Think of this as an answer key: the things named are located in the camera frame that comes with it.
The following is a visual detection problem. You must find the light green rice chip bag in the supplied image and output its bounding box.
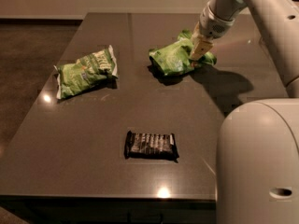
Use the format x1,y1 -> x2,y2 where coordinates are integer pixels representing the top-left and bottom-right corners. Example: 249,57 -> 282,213
149,30 -> 217,77

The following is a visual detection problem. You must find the black snack bar wrapper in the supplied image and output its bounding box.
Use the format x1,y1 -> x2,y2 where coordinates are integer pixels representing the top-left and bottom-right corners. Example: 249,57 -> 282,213
124,131 -> 179,161

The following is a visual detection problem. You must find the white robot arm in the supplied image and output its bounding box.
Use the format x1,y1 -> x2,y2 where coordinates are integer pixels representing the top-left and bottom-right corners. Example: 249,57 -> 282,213
192,0 -> 299,224

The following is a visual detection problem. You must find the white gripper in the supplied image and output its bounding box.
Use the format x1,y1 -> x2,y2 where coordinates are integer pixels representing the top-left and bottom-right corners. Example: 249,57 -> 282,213
190,5 -> 235,61

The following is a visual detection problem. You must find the green jalapeno chip bag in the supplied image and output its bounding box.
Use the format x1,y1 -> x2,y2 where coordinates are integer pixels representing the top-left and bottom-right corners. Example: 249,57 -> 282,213
55,45 -> 118,100

